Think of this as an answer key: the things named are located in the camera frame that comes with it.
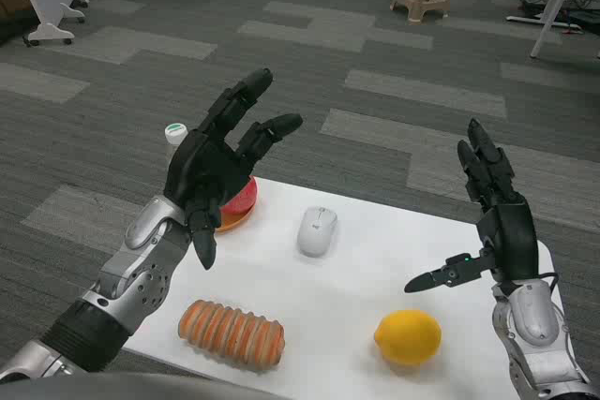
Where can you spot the white desk frame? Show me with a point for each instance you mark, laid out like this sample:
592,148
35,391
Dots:
555,2

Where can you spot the ridged orange bread loaf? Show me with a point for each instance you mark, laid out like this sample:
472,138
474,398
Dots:
232,332

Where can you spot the silver robot chest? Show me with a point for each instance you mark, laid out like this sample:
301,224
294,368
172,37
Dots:
117,388

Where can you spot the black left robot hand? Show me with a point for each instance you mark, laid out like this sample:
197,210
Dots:
206,166

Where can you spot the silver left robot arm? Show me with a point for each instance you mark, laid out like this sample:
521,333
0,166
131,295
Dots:
136,278

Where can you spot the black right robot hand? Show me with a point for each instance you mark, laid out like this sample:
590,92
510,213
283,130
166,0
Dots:
513,241

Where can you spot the yellow lemon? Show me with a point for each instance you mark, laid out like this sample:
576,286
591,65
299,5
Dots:
408,336

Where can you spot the white computer mouse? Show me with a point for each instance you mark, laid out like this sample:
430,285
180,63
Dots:
318,231

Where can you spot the clear water bottle green label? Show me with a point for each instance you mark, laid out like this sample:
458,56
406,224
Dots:
175,134

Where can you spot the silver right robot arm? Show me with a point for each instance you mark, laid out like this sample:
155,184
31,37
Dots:
534,320

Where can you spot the red apple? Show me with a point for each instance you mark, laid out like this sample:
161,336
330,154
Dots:
244,198

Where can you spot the orange plate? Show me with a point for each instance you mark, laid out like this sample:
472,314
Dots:
234,222

